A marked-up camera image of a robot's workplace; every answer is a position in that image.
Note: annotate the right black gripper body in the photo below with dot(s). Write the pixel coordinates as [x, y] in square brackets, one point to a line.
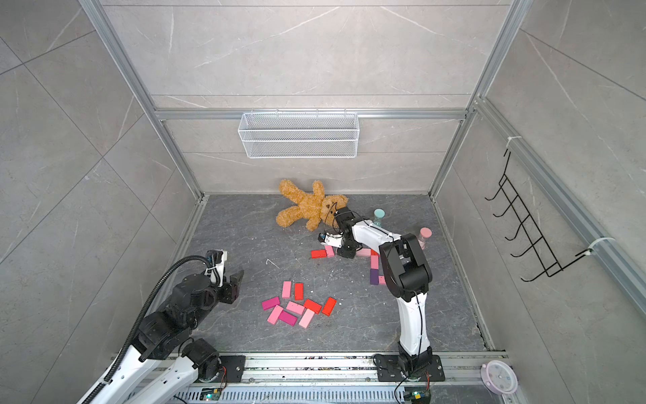
[349, 250]

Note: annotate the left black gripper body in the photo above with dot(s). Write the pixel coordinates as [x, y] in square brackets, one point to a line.
[229, 293]

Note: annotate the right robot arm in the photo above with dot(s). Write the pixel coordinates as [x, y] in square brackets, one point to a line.
[407, 276]

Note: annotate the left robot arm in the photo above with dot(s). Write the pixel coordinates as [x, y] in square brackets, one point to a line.
[162, 359]

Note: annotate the magenta block far left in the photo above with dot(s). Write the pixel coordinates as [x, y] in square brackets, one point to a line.
[271, 303]

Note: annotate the magenta block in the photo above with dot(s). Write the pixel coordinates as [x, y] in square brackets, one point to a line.
[288, 318]
[271, 303]

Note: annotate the teal sand timer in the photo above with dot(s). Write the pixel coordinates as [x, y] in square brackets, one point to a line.
[378, 216]

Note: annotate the brown teddy bear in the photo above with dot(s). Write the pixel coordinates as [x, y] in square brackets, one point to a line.
[315, 207]

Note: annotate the magenta block lower left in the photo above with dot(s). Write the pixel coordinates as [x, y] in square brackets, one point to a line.
[288, 318]

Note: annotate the pink sand timer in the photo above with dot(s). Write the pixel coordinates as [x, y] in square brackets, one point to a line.
[424, 234]

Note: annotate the lilac round clock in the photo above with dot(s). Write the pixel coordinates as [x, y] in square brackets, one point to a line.
[499, 378]

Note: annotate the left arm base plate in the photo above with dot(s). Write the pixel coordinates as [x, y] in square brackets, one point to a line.
[229, 368]

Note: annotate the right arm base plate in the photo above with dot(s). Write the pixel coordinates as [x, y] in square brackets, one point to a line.
[392, 368]

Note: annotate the white wire mesh basket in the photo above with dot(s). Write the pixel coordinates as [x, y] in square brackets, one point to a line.
[267, 135]

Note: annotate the black wire hook rack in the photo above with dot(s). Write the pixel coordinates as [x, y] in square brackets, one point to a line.
[528, 227]

